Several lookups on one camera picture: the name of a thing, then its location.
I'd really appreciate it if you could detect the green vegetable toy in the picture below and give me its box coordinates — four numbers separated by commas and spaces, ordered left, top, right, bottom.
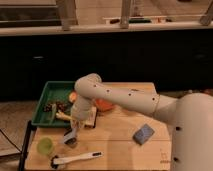
50, 103, 57, 123

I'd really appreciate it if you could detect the green plastic tray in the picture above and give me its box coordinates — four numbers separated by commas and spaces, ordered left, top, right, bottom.
31, 81, 75, 128

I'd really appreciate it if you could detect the blue sponge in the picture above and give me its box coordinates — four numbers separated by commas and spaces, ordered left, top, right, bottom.
133, 124, 155, 145

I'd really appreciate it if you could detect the grey blue towel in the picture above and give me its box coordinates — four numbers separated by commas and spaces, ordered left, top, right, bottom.
63, 129, 78, 144

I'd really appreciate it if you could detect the orange peach toy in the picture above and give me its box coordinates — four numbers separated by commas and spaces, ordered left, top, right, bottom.
68, 91, 77, 103

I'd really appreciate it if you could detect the yellow banana toy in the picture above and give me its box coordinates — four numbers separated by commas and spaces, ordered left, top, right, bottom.
56, 113, 71, 121

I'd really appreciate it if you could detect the white handled brush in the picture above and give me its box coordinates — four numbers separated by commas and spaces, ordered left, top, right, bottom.
51, 152, 103, 166

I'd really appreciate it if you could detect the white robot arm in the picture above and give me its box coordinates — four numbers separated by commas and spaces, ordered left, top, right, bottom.
71, 73, 213, 171

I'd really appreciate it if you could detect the orange plastic bowl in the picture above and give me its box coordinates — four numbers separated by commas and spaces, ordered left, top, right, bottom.
95, 99, 115, 112

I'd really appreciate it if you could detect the black table leg frame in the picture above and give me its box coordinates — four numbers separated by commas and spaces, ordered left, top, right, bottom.
18, 120, 37, 171

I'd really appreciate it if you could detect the green plastic cup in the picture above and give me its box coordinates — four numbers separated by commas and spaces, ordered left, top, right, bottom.
37, 138, 53, 155

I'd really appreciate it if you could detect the dark grapes toy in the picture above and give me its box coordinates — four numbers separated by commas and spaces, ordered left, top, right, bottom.
43, 101, 66, 112

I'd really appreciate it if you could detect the dark metal cup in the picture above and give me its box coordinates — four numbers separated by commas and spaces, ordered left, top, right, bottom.
63, 128, 78, 147

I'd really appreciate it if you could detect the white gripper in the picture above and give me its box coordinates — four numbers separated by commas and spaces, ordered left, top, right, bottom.
71, 97, 93, 130

